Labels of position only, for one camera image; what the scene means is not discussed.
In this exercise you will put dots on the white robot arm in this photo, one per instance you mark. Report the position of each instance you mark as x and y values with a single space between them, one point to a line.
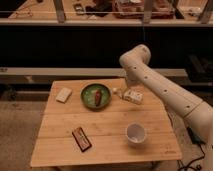
197 113

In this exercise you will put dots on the green round plate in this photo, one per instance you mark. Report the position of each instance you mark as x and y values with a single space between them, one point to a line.
88 96

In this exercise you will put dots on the wooden table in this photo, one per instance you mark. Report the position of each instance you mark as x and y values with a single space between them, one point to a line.
105 129

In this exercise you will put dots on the upper wooden shelf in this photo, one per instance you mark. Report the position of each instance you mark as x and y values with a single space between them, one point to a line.
107 12

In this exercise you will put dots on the white cup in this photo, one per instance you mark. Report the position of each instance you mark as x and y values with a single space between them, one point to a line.
135 134

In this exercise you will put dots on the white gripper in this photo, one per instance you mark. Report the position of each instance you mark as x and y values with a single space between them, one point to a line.
132 96

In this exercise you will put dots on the grey metal rail beam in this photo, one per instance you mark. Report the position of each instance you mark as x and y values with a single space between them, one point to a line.
22 75

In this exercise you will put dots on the reddish brown food piece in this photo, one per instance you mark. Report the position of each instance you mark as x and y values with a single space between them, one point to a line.
98 96

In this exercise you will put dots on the beige rectangular sponge block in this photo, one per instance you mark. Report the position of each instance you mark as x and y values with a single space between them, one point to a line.
63 95

